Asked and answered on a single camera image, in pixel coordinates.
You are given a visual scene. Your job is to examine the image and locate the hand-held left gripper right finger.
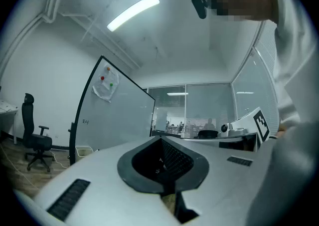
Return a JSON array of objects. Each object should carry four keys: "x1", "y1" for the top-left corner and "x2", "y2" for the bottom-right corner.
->
[{"x1": 160, "y1": 136, "x2": 274, "y2": 226}]

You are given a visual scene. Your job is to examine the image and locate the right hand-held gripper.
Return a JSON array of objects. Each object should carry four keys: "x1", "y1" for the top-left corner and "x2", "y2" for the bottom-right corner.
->
[{"x1": 183, "y1": 106, "x2": 272, "y2": 153}]

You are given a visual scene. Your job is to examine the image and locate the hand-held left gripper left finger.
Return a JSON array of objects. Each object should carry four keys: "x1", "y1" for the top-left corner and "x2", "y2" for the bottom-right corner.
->
[{"x1": 33, "y1": 136, "x2": 179, "y2": 226}]

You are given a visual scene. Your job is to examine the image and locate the white plastic marker tray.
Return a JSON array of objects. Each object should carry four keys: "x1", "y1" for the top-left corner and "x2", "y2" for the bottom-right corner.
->
[{"x1": 75, "y1": 146, "x2": 94, "y2": 157}]

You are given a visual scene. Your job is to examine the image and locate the person's right forearm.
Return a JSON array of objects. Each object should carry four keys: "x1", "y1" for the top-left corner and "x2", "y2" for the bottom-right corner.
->
[{"x1": 276, "y1": 124, "x2": 288, "y2": 139}]

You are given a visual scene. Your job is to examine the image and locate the glass office partition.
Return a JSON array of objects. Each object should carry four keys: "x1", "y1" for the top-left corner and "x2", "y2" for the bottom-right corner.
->
[{"x1": 147, "y1": 19, "x2": 281, "y2": 139}]

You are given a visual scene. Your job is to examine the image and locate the person's white shirt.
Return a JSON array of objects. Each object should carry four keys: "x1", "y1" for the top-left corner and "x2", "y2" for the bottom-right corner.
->
[{"x1": 245, "y1": 0, "x2": 319, "y2": 226}]

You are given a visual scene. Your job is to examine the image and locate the crumpled printed paper sheet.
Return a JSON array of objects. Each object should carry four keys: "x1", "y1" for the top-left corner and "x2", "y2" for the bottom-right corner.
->
[{"x1": 91, "y1": 63, "x2": 120, "y2": 103}]

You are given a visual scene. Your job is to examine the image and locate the black office chair with headrest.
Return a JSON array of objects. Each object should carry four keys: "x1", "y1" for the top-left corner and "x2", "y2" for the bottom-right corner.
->
[{"x1": 21, "y1": 92, "x2": 56, "y2": 173}]

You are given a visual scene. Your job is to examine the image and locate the long white office desk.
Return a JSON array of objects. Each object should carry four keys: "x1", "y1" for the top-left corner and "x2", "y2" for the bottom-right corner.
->
[{"x1": 0, "y1": 99, "x2": 19, "y2": 145}]

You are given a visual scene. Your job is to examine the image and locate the long ceiling light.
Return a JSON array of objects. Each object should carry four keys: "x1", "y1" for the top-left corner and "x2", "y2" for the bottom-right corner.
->
[{"x1": 106, "y1": 0, "x2": 160, "y2": 32}]

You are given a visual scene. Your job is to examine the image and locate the white ceiling pipe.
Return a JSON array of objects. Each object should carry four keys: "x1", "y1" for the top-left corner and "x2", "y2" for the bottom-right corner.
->
[{"x1": 0, "y1": 0, "x2": 66, "y2": 71}]

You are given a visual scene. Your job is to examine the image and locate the thin white cable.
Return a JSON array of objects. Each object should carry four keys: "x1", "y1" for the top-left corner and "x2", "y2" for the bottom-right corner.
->
[{"x1": 0, "y1": 142, "x2": 69, "y2": 191}]

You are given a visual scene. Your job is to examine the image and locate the glass whiteboard with black frame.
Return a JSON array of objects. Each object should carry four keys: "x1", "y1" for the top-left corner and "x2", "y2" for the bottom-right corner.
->
[{"x1": 68, "y1": 54, "x2": 157, "y2": 166}]

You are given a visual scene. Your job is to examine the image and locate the black head-worn camera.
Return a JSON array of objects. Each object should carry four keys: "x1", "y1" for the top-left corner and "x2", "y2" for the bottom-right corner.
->
[{"x1": 190, "y1": 0, "x2": 212, "y2": 20}]

